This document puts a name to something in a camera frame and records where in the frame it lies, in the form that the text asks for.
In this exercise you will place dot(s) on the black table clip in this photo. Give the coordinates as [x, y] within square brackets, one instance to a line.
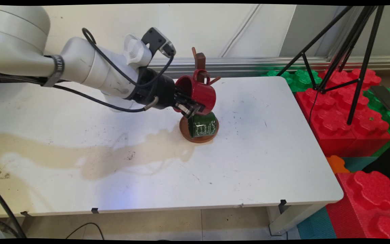
[283, 205]
[95, 210]
[25, 213]

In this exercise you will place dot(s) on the black smartphone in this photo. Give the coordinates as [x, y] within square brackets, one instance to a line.
[384, 97]

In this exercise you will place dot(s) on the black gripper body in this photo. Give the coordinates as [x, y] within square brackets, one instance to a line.
[161, 89]

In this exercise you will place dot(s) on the white table leg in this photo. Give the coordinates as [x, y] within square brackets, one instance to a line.
[293, 218]

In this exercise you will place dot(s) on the aluminium rail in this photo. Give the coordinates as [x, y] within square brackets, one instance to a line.
[249, 64]

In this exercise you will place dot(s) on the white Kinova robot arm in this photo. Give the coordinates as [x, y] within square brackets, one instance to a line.
[80, 64]

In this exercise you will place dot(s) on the large red foam block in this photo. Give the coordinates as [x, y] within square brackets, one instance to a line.
[337, 122]

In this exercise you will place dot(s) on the brown wooden mug tree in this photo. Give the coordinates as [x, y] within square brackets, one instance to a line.
[200, 61]

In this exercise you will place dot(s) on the teal foam mat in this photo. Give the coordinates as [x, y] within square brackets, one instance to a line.
[317, 225]
[359, 163]

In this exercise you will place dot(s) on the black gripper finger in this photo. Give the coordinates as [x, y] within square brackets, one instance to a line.
[189, 110]
[184, 96]

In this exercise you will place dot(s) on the red mug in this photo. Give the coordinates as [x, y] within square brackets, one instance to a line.
[203, 95]

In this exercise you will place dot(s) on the green mug with white print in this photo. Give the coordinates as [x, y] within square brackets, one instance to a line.
[203, 125]

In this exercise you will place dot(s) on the black tripod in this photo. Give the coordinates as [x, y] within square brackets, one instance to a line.
[361, 61]

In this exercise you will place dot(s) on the red foam block with studs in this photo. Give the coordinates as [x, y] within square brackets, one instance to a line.
[367, 203]

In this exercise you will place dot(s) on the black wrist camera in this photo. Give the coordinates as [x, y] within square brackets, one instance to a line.
[156, 39]

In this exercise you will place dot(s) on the orange foam piece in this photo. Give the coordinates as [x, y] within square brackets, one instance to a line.
[336, 164]

